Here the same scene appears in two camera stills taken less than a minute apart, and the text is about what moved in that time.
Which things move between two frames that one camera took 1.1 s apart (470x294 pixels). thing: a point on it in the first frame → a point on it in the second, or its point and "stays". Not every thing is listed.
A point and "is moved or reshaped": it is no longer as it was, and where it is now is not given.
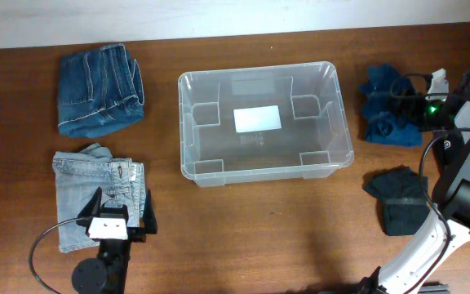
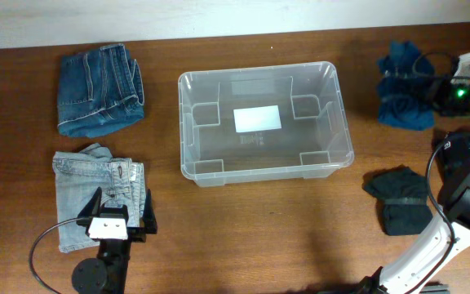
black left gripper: (139, 233) stays
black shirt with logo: (449, 150) stays
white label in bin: (257, 118) stays
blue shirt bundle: (390, 107) is moved or reshaped
